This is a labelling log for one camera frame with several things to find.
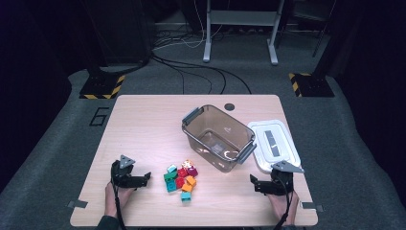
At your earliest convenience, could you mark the black floor cable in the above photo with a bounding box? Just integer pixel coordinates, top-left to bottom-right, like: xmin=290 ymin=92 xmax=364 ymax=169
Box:
xmin=152 ymin=54 xmax=253 ymax=95
xmin=152 ymin=57 xmax=228 ymax=95
xmin=159 ymin=61 xmax=214 ymax=95
xmin=152 ymin=58 xmax=186 ymax=95

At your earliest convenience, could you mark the grey tape strip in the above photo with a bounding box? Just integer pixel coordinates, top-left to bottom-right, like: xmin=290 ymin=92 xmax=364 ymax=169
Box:
xmin=301 ymin=201 xmax=325 ymax=213
xmin=66 ymin=199 xmax=89 ymax=209

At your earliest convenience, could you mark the white metal desk frame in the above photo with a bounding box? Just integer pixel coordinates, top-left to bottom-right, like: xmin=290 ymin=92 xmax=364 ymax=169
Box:
xmin=202 ymin=0 xmax=286 ymax=66

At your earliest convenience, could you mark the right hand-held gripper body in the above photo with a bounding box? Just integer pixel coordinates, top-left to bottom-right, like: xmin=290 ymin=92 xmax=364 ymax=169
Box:
xmin=270 ymin=160 xmax=305 ymax=196

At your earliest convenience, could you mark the white box lid grey handle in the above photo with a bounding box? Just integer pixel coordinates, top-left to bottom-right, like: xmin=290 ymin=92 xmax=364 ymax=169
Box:
xmin=247 ymin=119 xmax=302 ymax=175

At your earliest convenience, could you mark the dark curtain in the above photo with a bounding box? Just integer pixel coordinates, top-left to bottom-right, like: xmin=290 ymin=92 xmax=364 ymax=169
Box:
xmin=0 ymin=0 xmax=73 ymax=196
xmin=331 ymin=0 xmax=406 ymax=175

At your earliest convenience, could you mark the white floor cable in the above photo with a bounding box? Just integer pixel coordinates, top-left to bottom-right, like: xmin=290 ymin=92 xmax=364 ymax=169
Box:
xmin=152 ymin=0 xmax=224 ymax=51

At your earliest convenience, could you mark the hand-held gripper black cable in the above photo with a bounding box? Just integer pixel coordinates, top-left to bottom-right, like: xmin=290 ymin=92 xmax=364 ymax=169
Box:
xmin=272 ymin=176 xmax=294 ymax=230
xmin=110 ymin=180 xmax=127 ymax=230

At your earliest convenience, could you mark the black equipment cabinet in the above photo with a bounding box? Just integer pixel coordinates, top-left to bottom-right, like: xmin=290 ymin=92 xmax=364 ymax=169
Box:
xmin=85 ymin=0 xmax=153 ymax=66

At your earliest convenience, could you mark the person's left hand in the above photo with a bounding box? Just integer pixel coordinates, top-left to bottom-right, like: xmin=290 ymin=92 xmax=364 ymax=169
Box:
xmin=104 ymin=182 xmax=137 ymax=219

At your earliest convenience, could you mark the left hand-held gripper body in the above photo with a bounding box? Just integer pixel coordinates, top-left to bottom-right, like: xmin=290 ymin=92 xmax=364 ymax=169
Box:
xmin=110 ymin=154 xmax=138 ymax=189

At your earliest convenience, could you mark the person's right hand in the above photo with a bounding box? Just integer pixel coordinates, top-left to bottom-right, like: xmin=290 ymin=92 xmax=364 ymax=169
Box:
xmin=267 ymin=191 xmax=300 ymax=224

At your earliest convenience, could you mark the left hand-held gripper black cable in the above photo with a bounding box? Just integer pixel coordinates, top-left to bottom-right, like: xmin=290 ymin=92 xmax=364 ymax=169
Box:
xmin=110 ymin=180 xmax=127 ymax=230

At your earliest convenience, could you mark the right hand-held gripper black cable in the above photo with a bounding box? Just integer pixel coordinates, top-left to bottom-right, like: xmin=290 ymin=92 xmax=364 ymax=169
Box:
xmin=272 ymin=176 xmax=294 ymax=230

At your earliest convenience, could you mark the black yellow striped stand base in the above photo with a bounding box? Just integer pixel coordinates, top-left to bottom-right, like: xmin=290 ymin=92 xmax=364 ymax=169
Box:
xmin=79 ymin=74 xmax=126 ymax=100
xmin=288 ymin=72 xmax=335 ymax=98

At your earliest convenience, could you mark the transparent brown plastic storage box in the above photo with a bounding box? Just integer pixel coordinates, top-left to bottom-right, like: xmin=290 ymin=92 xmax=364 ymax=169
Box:
xmin=181 ymin=103 xmax=258 ymax=173

